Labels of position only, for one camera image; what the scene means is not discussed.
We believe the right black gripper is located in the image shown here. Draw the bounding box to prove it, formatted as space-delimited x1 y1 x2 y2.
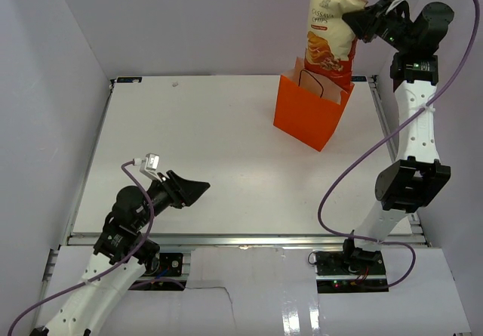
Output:
343 0 416 54

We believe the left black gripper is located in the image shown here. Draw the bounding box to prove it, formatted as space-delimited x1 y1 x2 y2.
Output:
134 169 211 229

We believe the orange chips bag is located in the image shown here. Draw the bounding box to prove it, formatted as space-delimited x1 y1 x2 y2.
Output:
304 0 367 91

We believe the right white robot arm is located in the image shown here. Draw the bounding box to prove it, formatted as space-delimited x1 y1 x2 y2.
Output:
340 0 454 275

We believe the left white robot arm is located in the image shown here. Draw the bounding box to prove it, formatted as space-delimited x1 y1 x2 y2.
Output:
31 171 210 335

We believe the orange paper bag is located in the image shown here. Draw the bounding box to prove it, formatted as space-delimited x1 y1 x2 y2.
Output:
273 57 355 152

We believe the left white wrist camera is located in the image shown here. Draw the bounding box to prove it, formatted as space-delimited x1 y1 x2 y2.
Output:
133 153 165 182

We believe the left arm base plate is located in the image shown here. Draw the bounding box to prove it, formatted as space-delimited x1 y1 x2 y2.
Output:
130 253 186 291

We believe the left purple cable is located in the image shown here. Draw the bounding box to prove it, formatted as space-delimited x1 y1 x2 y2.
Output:
8 159 186 333

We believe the aluminium table frame rail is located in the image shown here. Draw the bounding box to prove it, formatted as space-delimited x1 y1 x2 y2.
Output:
66 233 363 248

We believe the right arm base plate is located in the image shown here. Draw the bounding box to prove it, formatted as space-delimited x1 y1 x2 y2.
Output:
307 251 389 294

